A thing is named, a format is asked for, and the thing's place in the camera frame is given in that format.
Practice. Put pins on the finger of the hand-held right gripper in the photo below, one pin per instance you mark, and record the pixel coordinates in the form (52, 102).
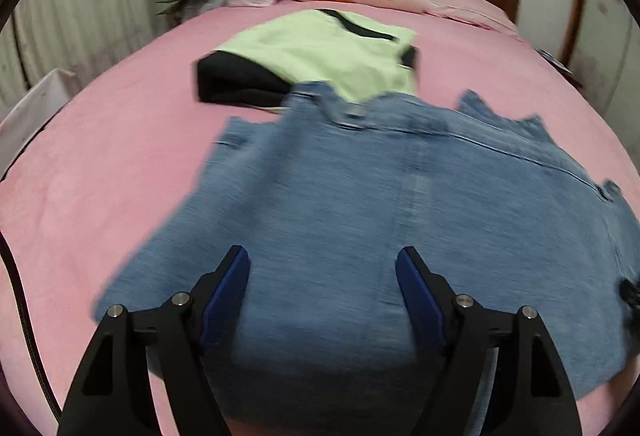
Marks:
(631, 295)

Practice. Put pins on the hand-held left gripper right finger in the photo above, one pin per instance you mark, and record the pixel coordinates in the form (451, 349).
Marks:
(418, 297)

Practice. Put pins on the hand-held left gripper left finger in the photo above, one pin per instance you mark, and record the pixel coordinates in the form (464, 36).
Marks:
(228, 296)

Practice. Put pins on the blue denim jacket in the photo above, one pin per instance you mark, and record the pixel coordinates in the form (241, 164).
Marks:
(350, 216)

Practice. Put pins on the pink bed blanket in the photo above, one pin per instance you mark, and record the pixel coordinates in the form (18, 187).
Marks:
(125, 165)

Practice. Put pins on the dark wooden nightstand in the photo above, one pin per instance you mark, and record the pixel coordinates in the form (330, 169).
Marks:
(560, 65)

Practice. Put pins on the light green and black garment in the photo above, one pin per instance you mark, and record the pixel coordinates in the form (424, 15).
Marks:
(310, 55)

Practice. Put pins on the white box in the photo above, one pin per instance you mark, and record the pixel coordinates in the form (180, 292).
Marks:
(35, 115)

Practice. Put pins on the flat pink pillow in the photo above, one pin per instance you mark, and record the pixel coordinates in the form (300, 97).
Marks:
(470, 8)

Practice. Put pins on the white curtain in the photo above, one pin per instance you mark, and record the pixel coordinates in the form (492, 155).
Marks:
(80, 15)

